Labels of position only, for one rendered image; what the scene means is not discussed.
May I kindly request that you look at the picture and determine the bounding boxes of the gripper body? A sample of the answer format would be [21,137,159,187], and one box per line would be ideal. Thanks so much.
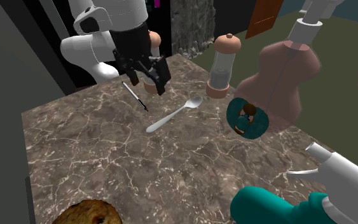
[109,22,153,74]

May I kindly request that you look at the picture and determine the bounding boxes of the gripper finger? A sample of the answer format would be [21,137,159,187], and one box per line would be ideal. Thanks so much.
[137,55,172,97]
[113,48,140,87]

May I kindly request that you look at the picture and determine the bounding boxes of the white pen with black tip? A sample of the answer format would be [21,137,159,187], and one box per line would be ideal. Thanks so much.
[121,81,149,113]

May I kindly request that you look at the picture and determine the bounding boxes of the silver spoon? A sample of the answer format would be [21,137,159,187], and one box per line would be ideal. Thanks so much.
[146,95,204,134]

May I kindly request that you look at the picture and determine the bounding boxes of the pink spray bottle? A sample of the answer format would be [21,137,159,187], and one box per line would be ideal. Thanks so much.
[233,0,346,133]

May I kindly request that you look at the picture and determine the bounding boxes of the brown wooden door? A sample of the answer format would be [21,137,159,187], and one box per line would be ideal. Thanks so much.
[245,0,284,41]

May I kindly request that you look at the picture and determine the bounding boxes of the brown cookie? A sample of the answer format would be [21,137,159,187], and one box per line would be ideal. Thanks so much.
[51,199,124,224]

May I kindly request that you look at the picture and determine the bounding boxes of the teal spray bottle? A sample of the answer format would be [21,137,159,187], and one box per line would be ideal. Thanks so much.
[229,142,358,224]

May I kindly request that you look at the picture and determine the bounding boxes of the teal ring toy, brown beads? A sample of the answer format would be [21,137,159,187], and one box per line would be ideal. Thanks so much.
[226,97,270,141]

